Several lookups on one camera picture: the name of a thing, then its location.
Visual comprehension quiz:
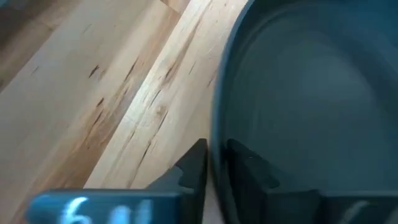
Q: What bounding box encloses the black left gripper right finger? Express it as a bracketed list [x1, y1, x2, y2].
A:
[222, 139, 398, 224]

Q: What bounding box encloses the dark grey round plate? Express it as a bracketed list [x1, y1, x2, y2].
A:
[210, 0, 398, 224]

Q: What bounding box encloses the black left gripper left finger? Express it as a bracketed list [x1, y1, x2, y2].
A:
[26, 139, 208, 224]

